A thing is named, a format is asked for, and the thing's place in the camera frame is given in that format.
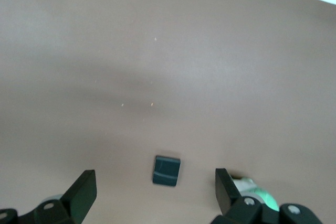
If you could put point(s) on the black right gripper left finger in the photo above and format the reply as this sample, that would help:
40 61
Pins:
76 197

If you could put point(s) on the green plush dinosaur toy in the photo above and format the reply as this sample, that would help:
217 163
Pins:
262 195

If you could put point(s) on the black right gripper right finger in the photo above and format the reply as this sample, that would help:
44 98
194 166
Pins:
228 197

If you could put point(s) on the brown table cover mat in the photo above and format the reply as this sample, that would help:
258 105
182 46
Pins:
157 64

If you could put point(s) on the small black phone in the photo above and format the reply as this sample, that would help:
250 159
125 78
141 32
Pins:
166 171

